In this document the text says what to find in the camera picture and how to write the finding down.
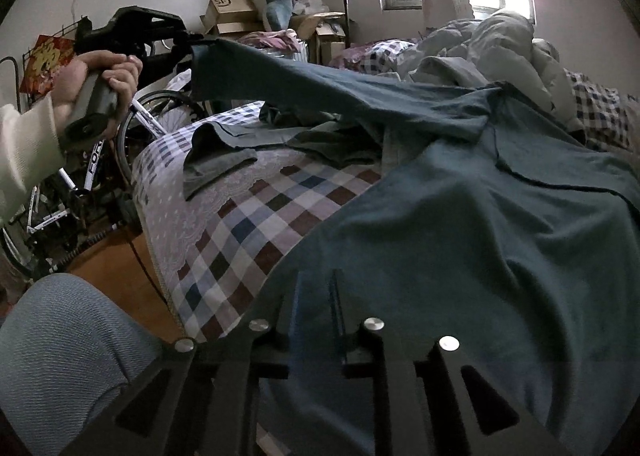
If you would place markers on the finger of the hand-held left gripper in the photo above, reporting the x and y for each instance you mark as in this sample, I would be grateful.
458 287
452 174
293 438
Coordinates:
190 38
167 61

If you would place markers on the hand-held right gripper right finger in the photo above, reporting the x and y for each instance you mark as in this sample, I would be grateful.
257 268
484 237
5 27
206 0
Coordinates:
350 351

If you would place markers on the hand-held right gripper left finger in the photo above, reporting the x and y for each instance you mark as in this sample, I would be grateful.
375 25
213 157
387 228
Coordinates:
280 351

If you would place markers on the teal long-sleeved shirt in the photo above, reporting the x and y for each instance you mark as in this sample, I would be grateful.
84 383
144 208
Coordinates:
475 216

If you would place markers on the person's left forearm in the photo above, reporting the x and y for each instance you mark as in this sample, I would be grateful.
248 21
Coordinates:
25 156

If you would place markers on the person's left hand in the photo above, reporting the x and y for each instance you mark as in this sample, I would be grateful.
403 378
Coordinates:
70 81

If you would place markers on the pink cloth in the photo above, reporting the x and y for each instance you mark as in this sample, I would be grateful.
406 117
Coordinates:
272 40

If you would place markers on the olive green garment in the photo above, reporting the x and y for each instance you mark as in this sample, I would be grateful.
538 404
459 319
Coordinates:
225 146

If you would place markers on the checkered bed sheet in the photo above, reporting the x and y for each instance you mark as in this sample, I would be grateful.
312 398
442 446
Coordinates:
240 246

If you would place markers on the open cardboard box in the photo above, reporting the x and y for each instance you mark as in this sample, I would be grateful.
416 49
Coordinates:
307 23

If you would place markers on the white bicycle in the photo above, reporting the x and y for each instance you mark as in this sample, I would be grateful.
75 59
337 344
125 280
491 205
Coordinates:
97 163

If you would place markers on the checkered dotted pillow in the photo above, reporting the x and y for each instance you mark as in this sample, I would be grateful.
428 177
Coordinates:
370 58
600 106

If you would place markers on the person's leg blue trousers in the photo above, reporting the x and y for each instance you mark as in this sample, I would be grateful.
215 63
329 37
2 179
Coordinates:
60 361

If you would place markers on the grey-green crumpled cloth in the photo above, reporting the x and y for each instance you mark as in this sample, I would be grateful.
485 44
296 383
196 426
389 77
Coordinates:
445 68

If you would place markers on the pale green puffy duvet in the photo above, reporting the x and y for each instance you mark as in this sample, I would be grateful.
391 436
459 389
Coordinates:
505 36

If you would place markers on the red wall poster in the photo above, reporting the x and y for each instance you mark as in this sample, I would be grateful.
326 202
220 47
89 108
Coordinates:
42 61

